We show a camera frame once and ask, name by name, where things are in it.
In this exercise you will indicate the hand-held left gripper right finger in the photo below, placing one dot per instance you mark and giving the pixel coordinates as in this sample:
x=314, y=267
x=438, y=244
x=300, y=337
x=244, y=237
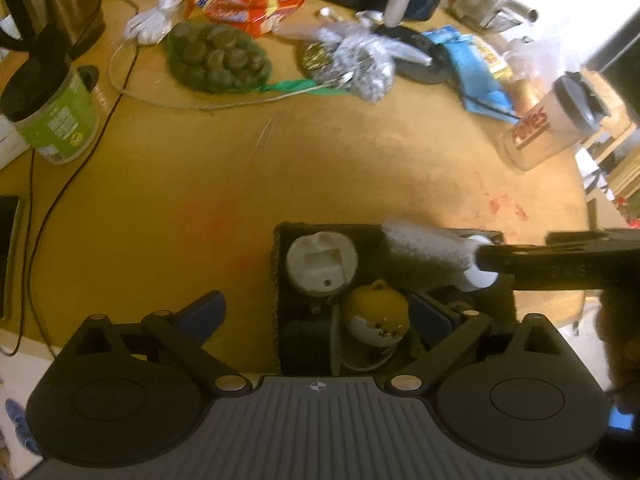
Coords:
x=430, y=317

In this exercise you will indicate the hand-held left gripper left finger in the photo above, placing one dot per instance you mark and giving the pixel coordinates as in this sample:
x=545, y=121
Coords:
x=205, y=310

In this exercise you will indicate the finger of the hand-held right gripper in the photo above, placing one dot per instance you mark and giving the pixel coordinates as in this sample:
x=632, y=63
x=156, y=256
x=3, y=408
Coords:
x=495, y=260

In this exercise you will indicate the yellow dog toy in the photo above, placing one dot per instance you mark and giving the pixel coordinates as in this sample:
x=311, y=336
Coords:
x=375, y=310

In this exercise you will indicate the cotton swab packet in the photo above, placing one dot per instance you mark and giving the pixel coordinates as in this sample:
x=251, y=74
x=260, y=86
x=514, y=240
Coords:
x=425, y=250

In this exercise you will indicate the thick black tape roll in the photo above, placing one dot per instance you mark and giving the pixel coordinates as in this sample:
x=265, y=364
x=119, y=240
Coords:
x=305, y=345

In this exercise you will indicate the cardboard box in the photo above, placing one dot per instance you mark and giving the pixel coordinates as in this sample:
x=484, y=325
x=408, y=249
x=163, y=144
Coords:
x=365, y=232

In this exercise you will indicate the beige jar white lid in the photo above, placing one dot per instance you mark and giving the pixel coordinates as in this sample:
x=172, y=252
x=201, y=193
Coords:
x=320, y=265

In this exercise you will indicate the person's right hand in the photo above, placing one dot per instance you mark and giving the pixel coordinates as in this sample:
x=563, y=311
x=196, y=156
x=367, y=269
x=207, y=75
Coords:
x=622, y=340

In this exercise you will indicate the wooden chair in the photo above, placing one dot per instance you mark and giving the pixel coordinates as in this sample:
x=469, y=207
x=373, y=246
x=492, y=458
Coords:
x=627, y=170

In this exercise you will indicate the clear shaker bottle grey lid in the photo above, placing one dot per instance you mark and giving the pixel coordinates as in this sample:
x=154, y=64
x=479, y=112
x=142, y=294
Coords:
x=535, y=135

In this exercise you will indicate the blue paper packet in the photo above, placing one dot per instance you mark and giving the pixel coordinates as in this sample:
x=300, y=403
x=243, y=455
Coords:
x=500, y=100
x=462, y=67

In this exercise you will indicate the black kettle base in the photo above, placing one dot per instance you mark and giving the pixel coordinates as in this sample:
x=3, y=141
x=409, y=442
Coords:
x=425, y=67

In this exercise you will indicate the crinkled clear plastic bag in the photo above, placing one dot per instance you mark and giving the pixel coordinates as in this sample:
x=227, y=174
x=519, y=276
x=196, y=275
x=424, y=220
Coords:
x=365, y=65

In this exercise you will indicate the green can black lid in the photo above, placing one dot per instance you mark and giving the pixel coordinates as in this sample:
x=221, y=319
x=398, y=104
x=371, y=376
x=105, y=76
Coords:
x=60, y=120

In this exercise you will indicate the green net bag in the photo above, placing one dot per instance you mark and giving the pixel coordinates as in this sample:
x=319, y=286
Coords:
x=215, y=55

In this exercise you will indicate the white tied plastic bag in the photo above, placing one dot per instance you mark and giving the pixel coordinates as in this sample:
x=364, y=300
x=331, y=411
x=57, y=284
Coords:
x=150, y=22

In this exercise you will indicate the steel electric kettle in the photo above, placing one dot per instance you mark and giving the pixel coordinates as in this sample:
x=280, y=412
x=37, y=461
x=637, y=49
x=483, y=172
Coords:
x=55, y=0

